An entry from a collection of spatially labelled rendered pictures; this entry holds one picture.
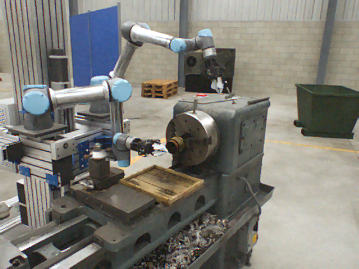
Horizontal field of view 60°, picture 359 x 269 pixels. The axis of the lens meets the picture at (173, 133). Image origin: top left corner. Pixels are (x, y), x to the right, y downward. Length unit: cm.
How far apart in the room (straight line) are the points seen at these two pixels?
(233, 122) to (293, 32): 987
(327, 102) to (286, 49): 572
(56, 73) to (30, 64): 15
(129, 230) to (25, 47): 125
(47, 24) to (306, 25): 1018
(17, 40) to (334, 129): 545
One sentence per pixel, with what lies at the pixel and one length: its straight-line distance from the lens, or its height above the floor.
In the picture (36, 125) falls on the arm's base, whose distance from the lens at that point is 180.
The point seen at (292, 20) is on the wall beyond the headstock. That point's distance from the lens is 1160.
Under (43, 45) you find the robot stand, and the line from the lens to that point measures 202.
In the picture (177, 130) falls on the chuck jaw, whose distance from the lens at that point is 178.
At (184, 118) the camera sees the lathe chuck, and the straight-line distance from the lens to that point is 180.
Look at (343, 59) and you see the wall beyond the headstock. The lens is 1167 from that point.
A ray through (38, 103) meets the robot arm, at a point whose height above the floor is 133.
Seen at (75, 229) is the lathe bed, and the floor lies 84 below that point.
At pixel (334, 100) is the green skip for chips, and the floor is 73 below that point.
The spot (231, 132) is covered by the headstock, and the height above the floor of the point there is 113.
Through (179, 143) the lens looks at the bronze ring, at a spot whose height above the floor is 109.
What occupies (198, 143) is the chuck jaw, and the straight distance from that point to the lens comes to 173.
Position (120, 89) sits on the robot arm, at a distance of 167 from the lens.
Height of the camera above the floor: 162
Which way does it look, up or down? 16 degrees down
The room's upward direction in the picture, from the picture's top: 1 degrees clockwise
